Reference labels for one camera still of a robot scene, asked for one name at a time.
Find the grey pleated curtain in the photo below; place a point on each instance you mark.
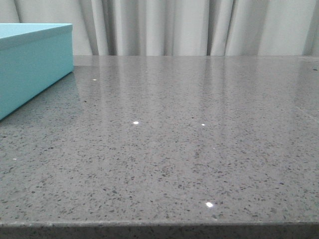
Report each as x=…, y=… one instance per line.
x=178, y=27

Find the blue cardboard box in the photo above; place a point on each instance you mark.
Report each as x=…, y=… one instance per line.
x=33, y=56

